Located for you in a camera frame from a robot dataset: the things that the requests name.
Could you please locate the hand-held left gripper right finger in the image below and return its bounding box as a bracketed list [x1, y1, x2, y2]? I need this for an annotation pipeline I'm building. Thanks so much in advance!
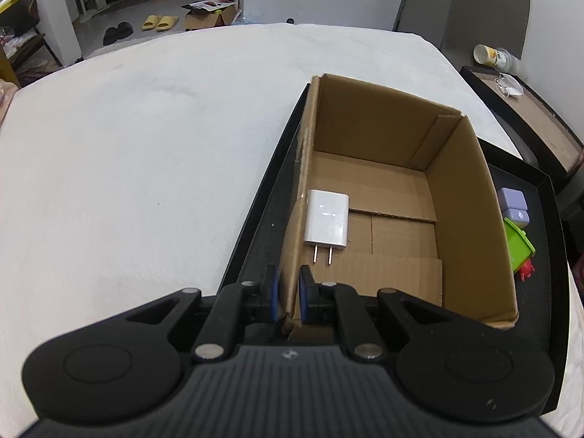
[299, 265, 462, 362]

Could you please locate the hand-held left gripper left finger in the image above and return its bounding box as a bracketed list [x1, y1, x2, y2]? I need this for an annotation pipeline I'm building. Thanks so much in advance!
[123, 265, 280, 362]

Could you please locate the black tray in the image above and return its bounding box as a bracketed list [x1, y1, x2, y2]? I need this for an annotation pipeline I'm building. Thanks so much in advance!
[218, 83, 571, 417]

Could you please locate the brown cardboard box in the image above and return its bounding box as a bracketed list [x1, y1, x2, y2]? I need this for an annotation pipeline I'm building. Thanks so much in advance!
[279, 73, 520, 344]

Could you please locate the green lidded container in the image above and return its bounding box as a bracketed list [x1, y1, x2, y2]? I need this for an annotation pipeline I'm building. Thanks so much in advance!
[503, 217, 537, 275]

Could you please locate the lilac box with white dot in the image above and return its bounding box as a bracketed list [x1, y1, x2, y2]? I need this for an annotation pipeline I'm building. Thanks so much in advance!
[504, 209, 533, 229]

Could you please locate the lilac plastic box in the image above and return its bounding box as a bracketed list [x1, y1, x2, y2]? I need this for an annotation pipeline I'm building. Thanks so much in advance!
[497, 187, 529, 213]

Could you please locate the white tablecloth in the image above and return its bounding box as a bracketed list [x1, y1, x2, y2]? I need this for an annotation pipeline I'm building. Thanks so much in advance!
[0, 23, 584, 438]

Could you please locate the open cardboard floor box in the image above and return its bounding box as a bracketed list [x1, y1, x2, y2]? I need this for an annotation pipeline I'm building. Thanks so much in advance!
[181, 0, 238, 32]

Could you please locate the white face mask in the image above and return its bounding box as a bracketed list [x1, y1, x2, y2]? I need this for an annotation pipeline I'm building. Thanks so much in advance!
[495, 73, 526, 99]

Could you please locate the dark wooden side table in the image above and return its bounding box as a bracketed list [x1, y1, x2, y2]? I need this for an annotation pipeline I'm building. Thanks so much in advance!
[460, 66, 584, 181]

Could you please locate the paper cup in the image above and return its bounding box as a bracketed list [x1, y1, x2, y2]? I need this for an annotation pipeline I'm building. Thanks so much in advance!
[473, 44, 521, 74]

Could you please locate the grey chair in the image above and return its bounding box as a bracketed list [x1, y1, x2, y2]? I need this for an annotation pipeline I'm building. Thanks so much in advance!
[439, 0, 533, 58]

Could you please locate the wooden shelf unit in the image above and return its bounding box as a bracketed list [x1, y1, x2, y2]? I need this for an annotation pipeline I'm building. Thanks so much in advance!
[0, 0, 63, 88]

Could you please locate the white wall charger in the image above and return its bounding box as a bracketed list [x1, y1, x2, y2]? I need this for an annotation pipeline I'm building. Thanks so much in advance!
[303, 189, 350, 266]

